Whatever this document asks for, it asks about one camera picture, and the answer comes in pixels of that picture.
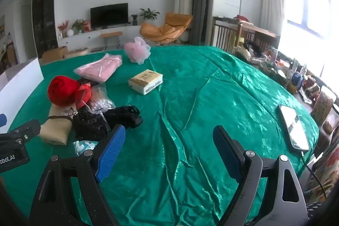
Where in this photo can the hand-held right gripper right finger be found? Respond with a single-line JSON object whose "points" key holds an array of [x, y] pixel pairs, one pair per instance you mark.
{"points": [[227, 154]]}

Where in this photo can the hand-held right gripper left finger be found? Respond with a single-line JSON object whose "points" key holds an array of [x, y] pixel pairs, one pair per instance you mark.
{"points": [[111, 154]]}

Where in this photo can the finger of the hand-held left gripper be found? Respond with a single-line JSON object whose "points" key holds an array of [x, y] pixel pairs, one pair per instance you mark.
{"points": [[2, 120], [25, 129]]}

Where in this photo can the cotton swabs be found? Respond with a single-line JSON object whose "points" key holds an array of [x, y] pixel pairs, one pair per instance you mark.
{"points": [[100, 105]]}

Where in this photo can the red foil packet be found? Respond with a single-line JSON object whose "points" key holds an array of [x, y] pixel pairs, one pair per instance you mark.
{"points": [[83, 95]]}

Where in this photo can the pink plastic bag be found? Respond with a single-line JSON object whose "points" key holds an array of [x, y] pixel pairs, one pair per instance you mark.
{"points": [[137, 50]]}

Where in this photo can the teal patterned cloth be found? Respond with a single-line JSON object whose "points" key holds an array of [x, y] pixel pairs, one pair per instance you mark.
{"points": [[83, 146]]}

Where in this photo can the beige folded cloth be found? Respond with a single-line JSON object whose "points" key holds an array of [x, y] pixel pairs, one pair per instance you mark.
{"points": [[55, 133]]}

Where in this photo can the black lace cloth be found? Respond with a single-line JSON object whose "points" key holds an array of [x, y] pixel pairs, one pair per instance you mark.
{"points": [[88, 125]]}

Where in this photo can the white board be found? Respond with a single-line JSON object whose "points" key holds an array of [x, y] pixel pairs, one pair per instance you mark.
{"points": [[18, 83]]}

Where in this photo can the red yarn ball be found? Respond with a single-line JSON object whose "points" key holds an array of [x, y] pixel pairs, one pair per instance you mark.
{"points": [[62, 91]]}

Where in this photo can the green satin tablecloth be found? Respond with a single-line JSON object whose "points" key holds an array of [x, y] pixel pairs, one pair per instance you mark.
{"points": [[185, 109]]}

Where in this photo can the smartphone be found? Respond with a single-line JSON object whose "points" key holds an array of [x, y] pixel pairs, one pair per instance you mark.
{"points": [[294, 128]]}

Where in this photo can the cardboard box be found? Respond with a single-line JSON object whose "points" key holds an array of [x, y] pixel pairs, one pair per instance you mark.
{"points": [[54, 54]]}

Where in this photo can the beige tissue pack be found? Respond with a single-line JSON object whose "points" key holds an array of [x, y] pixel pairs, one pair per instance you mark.
{"points": [[145, 80]]}

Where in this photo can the pink cloth in clear bag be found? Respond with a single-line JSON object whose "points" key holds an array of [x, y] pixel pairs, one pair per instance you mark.
{"points": [[98, 68]]}

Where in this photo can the patterned dining chair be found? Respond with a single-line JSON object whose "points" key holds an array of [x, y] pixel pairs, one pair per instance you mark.
{"points": [[323, 106]]}

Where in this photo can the red flowers in vase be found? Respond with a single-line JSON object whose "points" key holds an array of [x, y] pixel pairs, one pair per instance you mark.
{"points": [[63, 27]]}

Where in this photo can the white television cabinet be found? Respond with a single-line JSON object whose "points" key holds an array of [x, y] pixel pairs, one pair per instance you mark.
{"points": [[87, 36]]}

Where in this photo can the dark display shelf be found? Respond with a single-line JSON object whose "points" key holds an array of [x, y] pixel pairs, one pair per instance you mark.
{"points": [[45, 16]]}

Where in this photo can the leafy green houseplant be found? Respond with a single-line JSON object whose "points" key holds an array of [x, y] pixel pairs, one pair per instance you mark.
{"points": [[78, 24]]}

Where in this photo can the red gift box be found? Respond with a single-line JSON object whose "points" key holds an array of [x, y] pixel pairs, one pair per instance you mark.
{"points": [[86, 26]]}

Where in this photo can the small wooden bench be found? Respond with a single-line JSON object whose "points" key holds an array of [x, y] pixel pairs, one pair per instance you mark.
{"points": [[111, 33]]}

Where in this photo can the wooden railed crib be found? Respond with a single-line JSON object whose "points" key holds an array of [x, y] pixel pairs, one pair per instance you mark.
{"points": [[225, 32]]}

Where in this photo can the orange lounge chair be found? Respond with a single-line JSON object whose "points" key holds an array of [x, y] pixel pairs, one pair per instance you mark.
{"points": [[164, 28]]}

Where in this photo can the small green potted plant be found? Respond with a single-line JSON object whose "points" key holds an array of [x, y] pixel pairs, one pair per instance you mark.
{"points": [[134, 19]]}

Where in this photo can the black television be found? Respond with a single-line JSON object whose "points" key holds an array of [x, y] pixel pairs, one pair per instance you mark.
{"points": [[108, 15]]}

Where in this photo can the large green potted plant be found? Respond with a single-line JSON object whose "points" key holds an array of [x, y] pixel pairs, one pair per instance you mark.
{"points": [[149, 14]]}

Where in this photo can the white curtain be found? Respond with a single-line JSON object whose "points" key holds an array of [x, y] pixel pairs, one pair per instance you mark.
{"points": [[274, 1]]}

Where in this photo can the window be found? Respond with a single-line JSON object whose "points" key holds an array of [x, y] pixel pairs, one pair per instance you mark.
{"points": [[312, 11]]}

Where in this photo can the framed wall picture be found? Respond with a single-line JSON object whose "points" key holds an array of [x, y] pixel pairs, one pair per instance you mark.
{"points": [[2, 27]]}

